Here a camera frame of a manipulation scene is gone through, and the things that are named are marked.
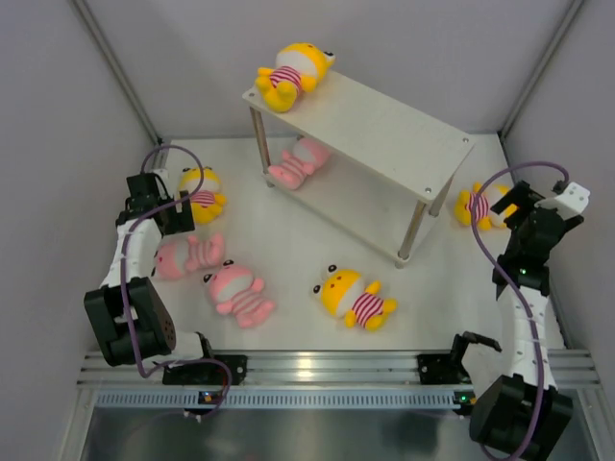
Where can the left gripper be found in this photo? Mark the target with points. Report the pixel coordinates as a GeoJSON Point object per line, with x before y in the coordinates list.
{"type": "Point", "coordinates": [181, 221]}

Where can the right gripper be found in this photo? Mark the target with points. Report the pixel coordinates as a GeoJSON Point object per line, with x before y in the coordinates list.
{"type": "Point", "coordinates": [517, 195]}

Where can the yellow plush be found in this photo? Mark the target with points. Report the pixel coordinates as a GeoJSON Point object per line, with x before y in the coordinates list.
{"type": "Point", "coordinates": [299, 67]}
{"type": "Point", "coordinates": [469, 207]}
{"type": "Point", "coordinates": [346, 295]}
{"type": "Point", "coordinates": [208, 201]}

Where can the pink plush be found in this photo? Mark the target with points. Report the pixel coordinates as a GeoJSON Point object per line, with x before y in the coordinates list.
{"type": "Point", "coordinates": [235, 290]}
{"type": "Point", "coordinates": [304, 158]}
{"type": "Point", "coordinates": [183, 257]}

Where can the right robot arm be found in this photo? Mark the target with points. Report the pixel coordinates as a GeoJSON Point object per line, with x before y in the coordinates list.
{"type": "Point", "coordinates": [522, 413]}

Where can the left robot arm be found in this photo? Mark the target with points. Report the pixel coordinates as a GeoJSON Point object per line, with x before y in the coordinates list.
{"type": "Point", "coordinates": [127, 315]}

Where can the white two-tier shelf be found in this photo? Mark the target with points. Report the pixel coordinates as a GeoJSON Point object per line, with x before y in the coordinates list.
{"type": "Point", "coordinates": [391, 167]}

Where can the pink plush under shelf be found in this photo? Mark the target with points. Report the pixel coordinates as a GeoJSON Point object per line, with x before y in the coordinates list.
{"type": "Point", "coordinates": [304, 158]}

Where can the yellow plush on shelf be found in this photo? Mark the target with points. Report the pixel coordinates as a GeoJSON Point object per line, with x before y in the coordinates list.
{"type": "Point", "coordinates": [299, 67]}

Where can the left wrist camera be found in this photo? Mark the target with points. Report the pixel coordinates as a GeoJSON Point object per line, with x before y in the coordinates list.
{"type": "Point", "coordinates": [162, 181]}

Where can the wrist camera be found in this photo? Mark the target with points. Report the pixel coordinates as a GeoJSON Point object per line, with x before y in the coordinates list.
{"type": "Point", "coordinates": [569, 203]}
{"type": "Point", "coordinates": [162, 181]}

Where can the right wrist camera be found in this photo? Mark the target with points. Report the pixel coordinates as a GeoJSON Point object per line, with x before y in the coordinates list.
{"type": "Point", "coordinates": [569, 203]}

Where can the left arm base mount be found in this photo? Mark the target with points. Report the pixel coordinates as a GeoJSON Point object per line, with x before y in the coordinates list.
{"type": "Point", "coordinates": [207, 373]}

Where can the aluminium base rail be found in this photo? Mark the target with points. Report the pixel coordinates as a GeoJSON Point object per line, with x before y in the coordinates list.
{"type": "Point", "coordinates": [571, 369]}

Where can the grey slotted cable duct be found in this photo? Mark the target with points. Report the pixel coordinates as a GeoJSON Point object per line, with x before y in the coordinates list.
{"type": "Point", "coordinates": [288, 399]}

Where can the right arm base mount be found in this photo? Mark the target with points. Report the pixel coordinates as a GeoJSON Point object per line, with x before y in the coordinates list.
{"type": "Point", "coordinates": [441, 369]}

